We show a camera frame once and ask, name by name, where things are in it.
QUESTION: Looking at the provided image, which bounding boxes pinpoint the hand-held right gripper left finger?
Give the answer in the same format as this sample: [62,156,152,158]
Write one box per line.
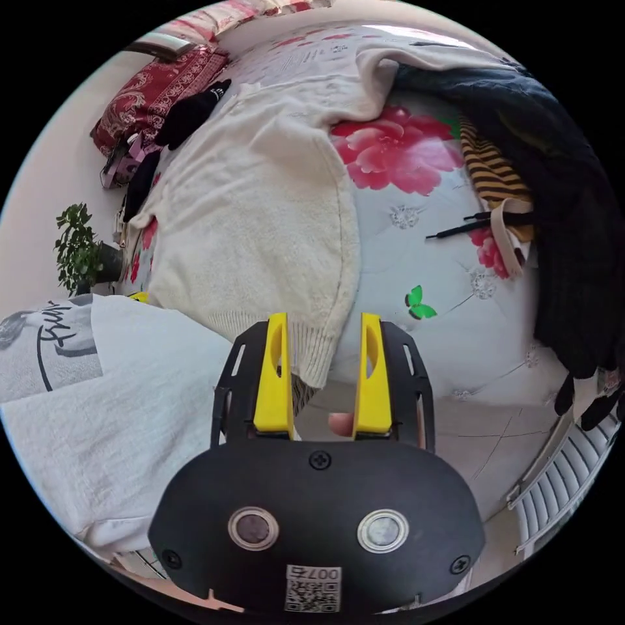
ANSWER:
[253,312,297,436]

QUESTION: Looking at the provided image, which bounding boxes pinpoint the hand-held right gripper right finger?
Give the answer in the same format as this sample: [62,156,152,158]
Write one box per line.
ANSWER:
[352,312,393,438]

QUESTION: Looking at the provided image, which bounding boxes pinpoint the white long sleeve sweater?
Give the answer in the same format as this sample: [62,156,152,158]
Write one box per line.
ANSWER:
[128,33,472,390]

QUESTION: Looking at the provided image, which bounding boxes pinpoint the green potted plant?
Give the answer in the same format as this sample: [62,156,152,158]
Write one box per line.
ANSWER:
[53,202,124,298]

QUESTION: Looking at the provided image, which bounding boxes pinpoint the person's body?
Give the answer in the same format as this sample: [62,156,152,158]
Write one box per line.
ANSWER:
[0,292,236,563]

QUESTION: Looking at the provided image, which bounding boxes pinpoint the purple bag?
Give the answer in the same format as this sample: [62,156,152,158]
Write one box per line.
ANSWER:
[100,130,148,190]

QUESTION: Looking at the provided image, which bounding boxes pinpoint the bed with floral sheet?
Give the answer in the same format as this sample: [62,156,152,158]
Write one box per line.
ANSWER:
[117,21,577,421]

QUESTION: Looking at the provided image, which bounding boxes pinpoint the black garment with white print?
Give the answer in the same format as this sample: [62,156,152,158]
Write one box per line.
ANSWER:
[155,77,233,151]

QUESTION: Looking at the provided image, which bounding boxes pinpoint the red patterned pillow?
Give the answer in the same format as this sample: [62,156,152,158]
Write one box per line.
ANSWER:
[90,46,231,158]

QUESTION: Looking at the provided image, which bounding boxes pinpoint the white radiator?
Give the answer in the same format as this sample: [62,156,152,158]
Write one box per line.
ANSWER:
[505,415,622,559]

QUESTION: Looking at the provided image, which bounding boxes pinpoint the pile of clothes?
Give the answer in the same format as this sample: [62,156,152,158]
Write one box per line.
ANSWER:
[390,62,625,432]

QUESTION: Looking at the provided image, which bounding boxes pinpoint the pink floral pillow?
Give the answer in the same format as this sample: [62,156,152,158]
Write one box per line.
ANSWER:
[161,0,334,46]

